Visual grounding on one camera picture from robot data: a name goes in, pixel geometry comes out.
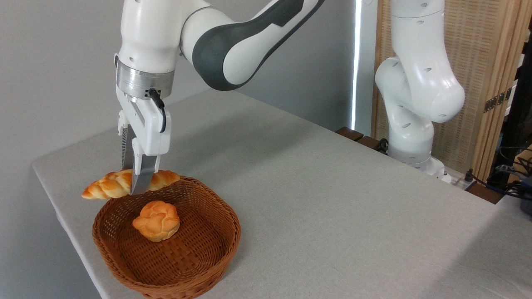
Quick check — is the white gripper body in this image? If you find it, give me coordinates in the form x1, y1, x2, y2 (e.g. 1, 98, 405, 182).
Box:
114, 54, 172, 157

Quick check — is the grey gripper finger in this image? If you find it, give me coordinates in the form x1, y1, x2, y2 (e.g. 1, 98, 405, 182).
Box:
117, 110, 136, 171
131, 138, 161, 196

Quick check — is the long braided bread loaf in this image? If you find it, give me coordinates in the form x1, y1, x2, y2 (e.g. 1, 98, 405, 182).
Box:
81, 168, 181, 201

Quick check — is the round knotted bread bun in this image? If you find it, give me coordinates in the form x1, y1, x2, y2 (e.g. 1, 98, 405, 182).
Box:
132, 201, 181, 243

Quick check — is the brown wicker basket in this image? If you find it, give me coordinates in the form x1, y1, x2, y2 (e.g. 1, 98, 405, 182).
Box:
92, 176, 242, 299

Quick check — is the dark brown wooden block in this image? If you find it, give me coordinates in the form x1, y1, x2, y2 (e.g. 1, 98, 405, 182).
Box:
335, 127, 365, 142
357, 136, 388, 153

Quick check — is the grey tablecloth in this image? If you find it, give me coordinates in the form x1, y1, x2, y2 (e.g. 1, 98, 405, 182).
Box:
32, 88, 532, 299

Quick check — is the brown wooden board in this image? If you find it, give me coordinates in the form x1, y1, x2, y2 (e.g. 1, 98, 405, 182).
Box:
465, 183, 505, 205

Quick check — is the metal screen hinge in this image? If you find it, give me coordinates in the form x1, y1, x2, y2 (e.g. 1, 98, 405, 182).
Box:
483, 88, 512, 113

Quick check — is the black metal stand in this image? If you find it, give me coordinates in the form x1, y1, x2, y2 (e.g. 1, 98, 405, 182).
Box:
490, 25, 532, 184

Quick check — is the dark grey box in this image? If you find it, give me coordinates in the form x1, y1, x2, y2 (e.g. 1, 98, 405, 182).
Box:
520, 176, 532, 216

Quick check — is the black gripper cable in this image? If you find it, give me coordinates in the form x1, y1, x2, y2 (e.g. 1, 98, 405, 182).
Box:
145, 88, 168, 134

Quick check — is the black cable bundle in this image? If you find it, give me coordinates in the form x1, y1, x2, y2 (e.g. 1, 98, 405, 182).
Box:
465, 145, 532, 202

